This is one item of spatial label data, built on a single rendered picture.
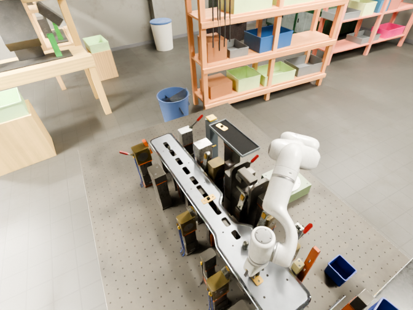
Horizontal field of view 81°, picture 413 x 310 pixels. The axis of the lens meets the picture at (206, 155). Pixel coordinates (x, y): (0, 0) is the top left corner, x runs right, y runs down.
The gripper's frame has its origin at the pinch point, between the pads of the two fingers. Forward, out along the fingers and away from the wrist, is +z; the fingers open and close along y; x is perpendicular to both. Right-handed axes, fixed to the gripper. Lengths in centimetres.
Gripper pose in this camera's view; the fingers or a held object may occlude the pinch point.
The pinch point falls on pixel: (254, 272)
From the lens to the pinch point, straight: 119.0
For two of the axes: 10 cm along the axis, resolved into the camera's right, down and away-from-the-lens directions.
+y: -8.5, 3.8, -3.6
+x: 5.2, 5.7, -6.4
